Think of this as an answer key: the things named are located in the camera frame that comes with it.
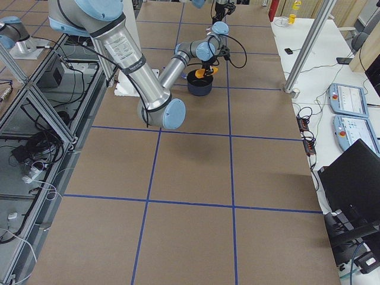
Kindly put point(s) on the black monitor stand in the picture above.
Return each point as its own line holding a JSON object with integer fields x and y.
{"x": 353, "y": 237}

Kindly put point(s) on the teach pendant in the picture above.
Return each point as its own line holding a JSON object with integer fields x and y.
{"x": 348, "y": 100}
{"x": 348, "y": 129}

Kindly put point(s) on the lower teach pendant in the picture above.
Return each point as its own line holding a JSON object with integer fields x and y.
{"x": 348, "y": 129}

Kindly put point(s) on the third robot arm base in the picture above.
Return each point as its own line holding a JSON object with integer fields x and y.
{"x": 17, "y": 40}

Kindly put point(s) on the orange black power strip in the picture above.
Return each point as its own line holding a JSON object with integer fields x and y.
{"x": 307, "y": 135}

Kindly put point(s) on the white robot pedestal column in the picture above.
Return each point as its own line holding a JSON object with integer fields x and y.
{"x": 136, "y": 77}

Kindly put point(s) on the aluminium frame post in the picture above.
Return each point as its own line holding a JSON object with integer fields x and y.
{"x": 314, "y": 31}

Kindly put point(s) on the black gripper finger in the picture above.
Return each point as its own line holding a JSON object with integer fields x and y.
{"x": 208, "y": 70}
{"x": 217, "y": 17}

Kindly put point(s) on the upper teach pendant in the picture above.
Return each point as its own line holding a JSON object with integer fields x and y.
{"x": 348, "y": 100}

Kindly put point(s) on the orange toy corn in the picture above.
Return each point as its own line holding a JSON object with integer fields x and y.
{"x": 199, "y": 72}

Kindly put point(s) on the dark blue pot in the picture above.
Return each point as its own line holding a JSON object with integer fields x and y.
{"x": 199, "y": 86}

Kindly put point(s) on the black laptop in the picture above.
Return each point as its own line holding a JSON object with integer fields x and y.
{"x": 352, "y": 180}

